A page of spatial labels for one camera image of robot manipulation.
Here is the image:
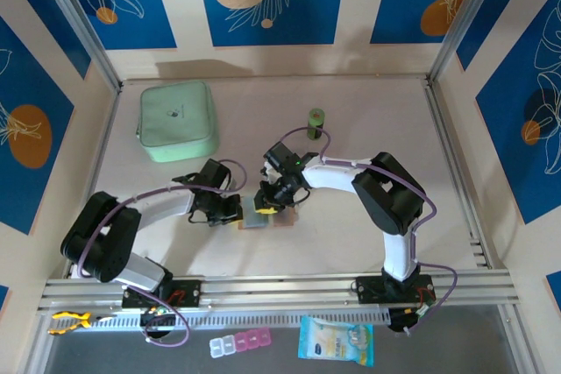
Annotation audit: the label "slotted grey cable duct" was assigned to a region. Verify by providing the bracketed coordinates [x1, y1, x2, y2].
[89, 307, 392, 332]

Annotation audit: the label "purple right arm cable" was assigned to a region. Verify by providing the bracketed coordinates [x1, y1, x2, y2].
[279, 127, 459, 335]

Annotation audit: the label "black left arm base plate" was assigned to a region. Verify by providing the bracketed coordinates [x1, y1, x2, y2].
[121, 276, 203, 308]

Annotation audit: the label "aluminium frame post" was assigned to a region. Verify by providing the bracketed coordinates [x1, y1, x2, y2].
[32, 0, 123, 94]
[428, 0, 513, 86]

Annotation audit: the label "black cable adapter box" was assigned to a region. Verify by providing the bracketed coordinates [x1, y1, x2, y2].
[138, 305, 176, 341]
[387, 307, 424, 335]

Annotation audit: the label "aluminium table side rail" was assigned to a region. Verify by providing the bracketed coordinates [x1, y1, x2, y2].
[64, 82, 124, 279]
[423, 78, 503, 271]

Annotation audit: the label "pink and white pill organizer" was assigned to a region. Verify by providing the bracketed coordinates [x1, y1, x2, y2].
[209, 328, 273, 360]

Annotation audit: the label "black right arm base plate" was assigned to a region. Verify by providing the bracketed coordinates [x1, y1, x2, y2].
[353, 274, 436, 305]

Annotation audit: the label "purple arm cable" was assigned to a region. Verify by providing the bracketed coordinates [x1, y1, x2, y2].
[279, 127, 459, 335]
[76, 158, 249, 349]

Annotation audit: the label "blue wet wipes packet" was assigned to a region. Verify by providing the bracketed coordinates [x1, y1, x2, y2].
[297, 314, 376, 368]

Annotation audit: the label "yellow handled pliers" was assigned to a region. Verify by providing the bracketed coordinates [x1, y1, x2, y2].
[47, 310, 114, 335]

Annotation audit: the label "mint green zip pouch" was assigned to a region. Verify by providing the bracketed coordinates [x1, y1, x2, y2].
[133, 80, 220, 163]

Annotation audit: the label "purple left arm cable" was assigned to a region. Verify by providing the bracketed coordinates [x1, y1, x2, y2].
[76, 158, 249, 349]

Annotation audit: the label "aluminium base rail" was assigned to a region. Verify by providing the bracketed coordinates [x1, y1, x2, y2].
[37, 269, 521, 314]

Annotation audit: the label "green bottle with black label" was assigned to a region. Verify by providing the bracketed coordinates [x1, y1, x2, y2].
[306, 107, 326, 142]

